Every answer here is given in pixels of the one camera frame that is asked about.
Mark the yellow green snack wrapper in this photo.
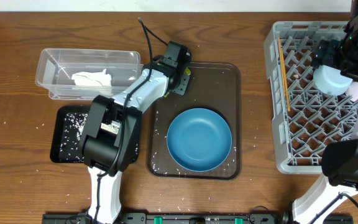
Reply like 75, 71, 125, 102
163, 67, 191, 98

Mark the light blue bowl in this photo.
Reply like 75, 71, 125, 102
313, 65, 353, 96

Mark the pink cup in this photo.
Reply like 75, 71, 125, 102
345, 82, 358, 102

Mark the dark blue plate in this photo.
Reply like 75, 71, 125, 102
166, 108, 232, 172

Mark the white tissue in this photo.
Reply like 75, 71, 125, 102
71, 69, 112, 87

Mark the pile of white rice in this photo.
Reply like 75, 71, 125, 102
58, 113, 88, 163

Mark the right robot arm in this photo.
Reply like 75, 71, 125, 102
283, 1, 358, 223

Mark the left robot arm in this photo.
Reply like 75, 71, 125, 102
80, 40, 192, 223

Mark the grey dishwasher rack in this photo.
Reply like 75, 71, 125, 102
264, 21, 358, 174

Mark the dark brown serving tray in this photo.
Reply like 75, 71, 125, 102
147, 62, 241, 180

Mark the clear plastic bin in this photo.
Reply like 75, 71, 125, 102
35, 49, 141, 100

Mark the black plastic tray bin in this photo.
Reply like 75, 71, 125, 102
49, 106, 141, 164

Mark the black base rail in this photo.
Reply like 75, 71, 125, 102
42, 212, 290, 224

